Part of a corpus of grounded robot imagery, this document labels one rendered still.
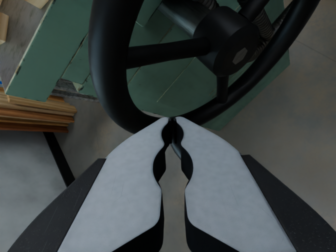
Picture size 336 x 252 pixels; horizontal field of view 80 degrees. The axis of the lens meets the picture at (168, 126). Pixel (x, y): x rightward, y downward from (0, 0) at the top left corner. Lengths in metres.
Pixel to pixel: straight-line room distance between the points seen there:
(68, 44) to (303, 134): 0.91
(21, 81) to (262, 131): 0.91
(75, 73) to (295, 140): 0.88
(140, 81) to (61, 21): 0.20
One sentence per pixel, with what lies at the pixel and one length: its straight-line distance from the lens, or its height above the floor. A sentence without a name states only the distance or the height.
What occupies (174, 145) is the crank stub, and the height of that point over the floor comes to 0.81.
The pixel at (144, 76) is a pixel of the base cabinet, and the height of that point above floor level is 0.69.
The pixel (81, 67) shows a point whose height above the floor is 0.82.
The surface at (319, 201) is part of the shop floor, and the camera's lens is 1.03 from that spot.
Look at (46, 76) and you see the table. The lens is 0.38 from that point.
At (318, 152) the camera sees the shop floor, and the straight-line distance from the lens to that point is 1.02.
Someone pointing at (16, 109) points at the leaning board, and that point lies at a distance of 1.79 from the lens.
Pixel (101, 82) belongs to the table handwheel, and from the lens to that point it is 0.16.
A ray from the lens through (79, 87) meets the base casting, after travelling 0.42.
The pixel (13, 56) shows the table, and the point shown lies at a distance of 0.39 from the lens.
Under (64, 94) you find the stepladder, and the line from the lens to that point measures 1.37.
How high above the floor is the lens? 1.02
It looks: 56 degrees down
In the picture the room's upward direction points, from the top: 78 degrees counter-clockwise
